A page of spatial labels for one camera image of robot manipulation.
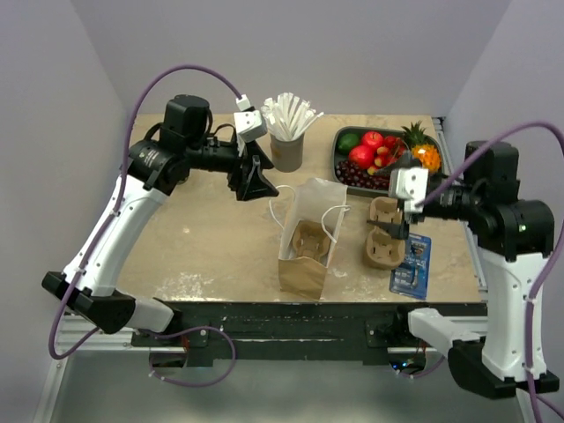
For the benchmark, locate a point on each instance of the grey fruit tray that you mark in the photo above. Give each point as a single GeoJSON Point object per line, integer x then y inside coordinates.
{"type": "Point", "coordinates": [360, 131]}

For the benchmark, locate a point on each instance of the grey straw holder cup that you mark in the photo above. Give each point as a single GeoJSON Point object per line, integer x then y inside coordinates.
{"type": "Point", "coordinates": [287, 156]}

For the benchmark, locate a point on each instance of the brown pulp cup carrier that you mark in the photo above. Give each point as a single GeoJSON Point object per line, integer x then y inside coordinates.
{"type": "Point", "coordinates": [381, 250]}

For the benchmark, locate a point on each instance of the dark purple grape bunch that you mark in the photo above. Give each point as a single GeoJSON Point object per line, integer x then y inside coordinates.
{"type": "Point", "coordinates": [350, 174]}

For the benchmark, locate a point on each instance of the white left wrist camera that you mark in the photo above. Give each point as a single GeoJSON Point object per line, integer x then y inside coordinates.
{"type": "Point", "coordinates": [248, 122]}

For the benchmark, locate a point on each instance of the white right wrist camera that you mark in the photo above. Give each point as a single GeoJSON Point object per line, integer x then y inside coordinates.
{"type": "Point", "coordinates": [410, 186]}

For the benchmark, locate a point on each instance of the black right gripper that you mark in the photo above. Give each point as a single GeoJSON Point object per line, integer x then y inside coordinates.
{"type": "Point", "coordinates": [403, 226]}

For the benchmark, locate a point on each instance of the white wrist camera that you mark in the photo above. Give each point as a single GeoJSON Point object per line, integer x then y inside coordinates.
{"type": "Point", "coordinates": [410, 186]}
{"type": "Point", "coordinates": [248, 122]}

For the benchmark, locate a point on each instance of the white wrapped straws bundle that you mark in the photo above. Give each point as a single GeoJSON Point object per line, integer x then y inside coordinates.
{"type": "Point", "coordinates": [288, 116]}

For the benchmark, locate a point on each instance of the red apple front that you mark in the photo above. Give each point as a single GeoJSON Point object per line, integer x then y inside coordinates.
{"type": "Point", "coordinates": [363, 156]}

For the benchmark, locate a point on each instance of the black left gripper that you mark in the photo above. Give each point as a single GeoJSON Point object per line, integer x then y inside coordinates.
{"type": "Point", "coordinates": [254, 183]}

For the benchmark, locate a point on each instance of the red apple with stem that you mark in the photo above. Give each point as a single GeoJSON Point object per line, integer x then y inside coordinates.
{"type": "Point", "coordinates": [372, 139]}

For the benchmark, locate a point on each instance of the small orange pineapple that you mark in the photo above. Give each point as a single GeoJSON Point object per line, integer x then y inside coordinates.
{"type": "Point", "coordinates": [422, 147]}

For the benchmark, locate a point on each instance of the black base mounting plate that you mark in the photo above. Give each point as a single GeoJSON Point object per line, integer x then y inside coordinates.
{"type": "Point", "coordinates": [365, 332]}

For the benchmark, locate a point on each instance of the blue razor blister pack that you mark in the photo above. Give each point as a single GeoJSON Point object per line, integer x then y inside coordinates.
{"type": "Point", "coordinates": [411, 277]}

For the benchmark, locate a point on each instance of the brown paper bag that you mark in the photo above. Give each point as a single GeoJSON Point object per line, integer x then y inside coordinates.
{"type": "Point", "coordinates": [315, 200]}

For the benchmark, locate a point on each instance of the green lime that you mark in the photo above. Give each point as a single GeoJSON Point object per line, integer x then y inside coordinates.
{"type": "Point", "coordinates": [347, 142]}

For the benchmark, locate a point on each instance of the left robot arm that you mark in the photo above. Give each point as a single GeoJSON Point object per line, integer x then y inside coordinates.
{"type": "Point", "coordinates": [159, 162]}

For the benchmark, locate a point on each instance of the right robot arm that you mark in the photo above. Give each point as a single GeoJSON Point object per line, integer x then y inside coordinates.
{"type": "Point", "coordinates": [514, 242]}

